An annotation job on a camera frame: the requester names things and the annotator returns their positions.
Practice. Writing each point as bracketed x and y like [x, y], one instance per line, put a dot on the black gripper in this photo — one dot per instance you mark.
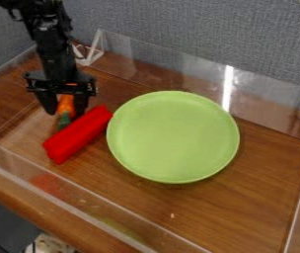
[60, 78]

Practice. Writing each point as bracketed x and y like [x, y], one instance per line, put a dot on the orange toy carrot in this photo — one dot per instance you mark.
[65, 111]

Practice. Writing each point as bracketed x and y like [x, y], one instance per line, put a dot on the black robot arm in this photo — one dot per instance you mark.
[48, 26]

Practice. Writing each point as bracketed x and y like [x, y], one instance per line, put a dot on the light green plate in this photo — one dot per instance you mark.
[173, 137]

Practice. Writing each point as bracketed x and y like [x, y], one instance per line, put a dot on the clear acrylic corner bracket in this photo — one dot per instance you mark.
[88, 53]

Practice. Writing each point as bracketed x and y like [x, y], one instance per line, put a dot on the clear acrylic enclosure walls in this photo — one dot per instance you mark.
[105, 210]

